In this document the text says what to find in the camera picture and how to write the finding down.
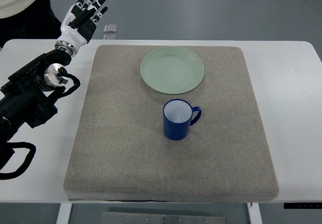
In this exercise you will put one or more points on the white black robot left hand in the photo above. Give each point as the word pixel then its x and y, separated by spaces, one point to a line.
pixel 79 25

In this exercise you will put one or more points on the blue mug white inside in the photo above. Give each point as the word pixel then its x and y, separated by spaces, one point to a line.
pixel 178 116

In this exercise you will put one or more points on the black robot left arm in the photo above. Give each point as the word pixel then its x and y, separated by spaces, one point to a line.
pixel 29 97

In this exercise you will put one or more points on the light green plate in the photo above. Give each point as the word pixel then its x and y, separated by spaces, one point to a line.
pixel 172 70

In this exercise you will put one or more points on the upper metal floor socket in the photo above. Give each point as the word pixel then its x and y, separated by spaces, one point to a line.
pixel 110 28

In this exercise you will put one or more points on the metal floor socket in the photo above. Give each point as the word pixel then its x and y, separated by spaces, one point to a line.
pixel 110 37
pixel 110 28

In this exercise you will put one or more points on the lower metal floor socket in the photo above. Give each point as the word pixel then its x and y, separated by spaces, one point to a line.
pixel 110 37

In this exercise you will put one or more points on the person in white top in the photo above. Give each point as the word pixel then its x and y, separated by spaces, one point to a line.
pixel 28 19

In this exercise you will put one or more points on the white left table leg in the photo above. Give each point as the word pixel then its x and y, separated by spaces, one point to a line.
pixel 64 213

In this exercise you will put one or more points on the white table leg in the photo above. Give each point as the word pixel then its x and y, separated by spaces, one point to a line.
pixel 64 213
pixel 254 213

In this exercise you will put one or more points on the white right table leg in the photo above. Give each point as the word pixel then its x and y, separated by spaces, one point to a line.
pixel 254 213

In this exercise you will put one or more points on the black desk control panel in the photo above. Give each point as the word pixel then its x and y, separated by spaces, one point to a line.
pixel 303 205

